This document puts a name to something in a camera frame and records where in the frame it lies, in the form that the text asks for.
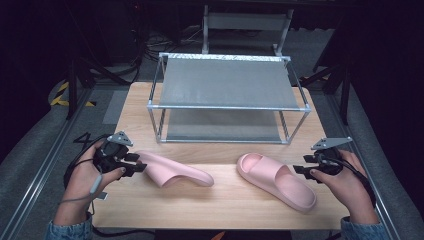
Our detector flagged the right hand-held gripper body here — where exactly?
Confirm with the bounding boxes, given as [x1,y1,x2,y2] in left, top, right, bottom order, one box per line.
[310,136,354,177]

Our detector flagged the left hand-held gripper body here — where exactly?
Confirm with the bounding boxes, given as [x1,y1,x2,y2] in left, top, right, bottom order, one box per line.
[92,130,135,175]

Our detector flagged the pink slipper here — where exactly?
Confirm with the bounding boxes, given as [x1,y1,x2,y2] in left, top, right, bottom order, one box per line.
[236,152,318,214]
[136,150,215,189]

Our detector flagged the metal shoe rack grey shelves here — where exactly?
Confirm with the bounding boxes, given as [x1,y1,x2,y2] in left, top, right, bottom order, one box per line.
[146,51,313,145]

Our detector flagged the person's right hand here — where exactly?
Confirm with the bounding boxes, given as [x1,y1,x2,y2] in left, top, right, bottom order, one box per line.
[309,149,380,222]

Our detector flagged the person's left hand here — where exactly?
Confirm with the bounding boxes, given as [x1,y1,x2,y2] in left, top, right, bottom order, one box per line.
[57,139,128,215]

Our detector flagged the yellow black floor tape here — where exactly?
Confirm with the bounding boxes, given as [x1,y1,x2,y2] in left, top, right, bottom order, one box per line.
[49,81,98,108]

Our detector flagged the black tripod stand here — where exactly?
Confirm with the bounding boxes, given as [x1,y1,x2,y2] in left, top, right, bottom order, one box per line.
[299,61,352,127]
[65,54,132,121]

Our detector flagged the grey cable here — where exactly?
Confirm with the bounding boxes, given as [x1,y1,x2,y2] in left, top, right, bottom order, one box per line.
[59,172,110,205]

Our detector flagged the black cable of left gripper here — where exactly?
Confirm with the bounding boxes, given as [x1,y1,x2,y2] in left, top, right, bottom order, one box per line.
[62,132,113,189]

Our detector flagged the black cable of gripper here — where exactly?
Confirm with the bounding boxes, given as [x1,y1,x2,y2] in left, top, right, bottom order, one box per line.
[62,132,113,189]
[319,155,378,208]

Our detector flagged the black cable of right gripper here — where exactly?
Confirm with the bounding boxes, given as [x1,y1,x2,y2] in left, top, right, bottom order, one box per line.
[319,155,378,208]

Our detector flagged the aluminium floor rail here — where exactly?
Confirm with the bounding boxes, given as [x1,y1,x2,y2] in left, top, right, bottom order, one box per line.
[0,89,95,240]
[323,89,403,240]

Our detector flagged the bundle of floor cables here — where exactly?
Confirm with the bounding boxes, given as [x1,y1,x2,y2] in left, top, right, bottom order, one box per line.
[142,24,205,63]

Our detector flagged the grey metal frame stand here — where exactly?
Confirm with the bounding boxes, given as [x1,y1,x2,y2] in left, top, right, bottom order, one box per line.
[201,4,295,57]

